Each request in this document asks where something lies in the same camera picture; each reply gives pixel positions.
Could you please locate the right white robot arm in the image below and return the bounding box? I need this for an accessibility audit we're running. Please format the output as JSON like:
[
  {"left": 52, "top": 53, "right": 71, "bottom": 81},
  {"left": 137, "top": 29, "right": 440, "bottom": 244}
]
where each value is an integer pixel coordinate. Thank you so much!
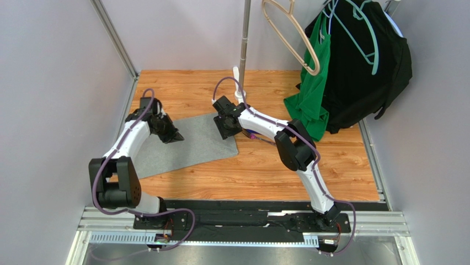
[{"left": 212, "top": 96, "right": 340, "bottom": 226}]

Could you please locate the beige clothes hanger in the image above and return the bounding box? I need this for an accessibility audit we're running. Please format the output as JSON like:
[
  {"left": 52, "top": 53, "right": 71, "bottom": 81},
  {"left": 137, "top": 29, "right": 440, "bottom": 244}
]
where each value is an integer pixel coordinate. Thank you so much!
[{"left": 261, "top": 0, "right": 321, "bottom": 76}]

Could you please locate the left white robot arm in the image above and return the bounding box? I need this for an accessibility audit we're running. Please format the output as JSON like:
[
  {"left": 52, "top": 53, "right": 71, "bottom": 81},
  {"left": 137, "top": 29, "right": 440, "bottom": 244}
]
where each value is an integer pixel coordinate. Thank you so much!
[{"left": 88, "top": 97, "right": 184, "bottom": 217}]

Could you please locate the green shirt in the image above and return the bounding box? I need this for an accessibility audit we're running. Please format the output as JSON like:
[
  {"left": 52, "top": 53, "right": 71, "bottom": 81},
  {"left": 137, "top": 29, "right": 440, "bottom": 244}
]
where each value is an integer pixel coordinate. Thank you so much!
[{"left": 284, "top": 14, "right": 331, "bottom": 142}]

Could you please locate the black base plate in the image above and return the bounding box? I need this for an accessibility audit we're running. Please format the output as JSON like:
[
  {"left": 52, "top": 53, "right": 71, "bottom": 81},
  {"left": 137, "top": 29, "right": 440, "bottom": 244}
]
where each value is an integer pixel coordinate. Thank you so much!
[{"left": 130, "top": 200, "right": 352, "bottom": 243}]

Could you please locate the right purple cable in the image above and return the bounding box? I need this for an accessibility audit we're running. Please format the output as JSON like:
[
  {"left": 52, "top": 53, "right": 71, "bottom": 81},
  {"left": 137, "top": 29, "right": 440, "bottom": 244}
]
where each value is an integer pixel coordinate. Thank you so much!
[{"left": 212, "top": 76, "right": 357, "bottom": 256}]

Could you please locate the grey cloth napkin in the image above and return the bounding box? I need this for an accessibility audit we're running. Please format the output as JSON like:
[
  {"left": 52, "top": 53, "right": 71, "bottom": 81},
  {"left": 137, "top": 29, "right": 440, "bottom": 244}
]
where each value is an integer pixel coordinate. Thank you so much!
[{"left": 132, "top": 113, "right": 238, "bottom": 179}]

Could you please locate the teal clothes hanger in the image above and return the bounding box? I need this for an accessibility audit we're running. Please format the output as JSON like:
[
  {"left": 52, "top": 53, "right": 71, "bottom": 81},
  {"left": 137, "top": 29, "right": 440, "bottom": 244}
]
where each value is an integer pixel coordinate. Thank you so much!
[{"left": 322, "top": 1, "right": 380, "bottom": 76}]

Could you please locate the metal stand pole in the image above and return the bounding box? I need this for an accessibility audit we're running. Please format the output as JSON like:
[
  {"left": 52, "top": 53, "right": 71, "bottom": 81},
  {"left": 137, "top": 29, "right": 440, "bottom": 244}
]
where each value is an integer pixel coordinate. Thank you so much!
[{"left": 239, "top": 0, "right": 252, "bottom": 86}]

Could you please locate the black shirt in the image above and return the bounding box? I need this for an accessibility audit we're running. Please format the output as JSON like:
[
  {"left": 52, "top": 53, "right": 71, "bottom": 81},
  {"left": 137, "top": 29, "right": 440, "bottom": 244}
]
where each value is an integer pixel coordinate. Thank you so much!
[{"left": 322, "top": 1, "right": 412, "bottom": 134}]

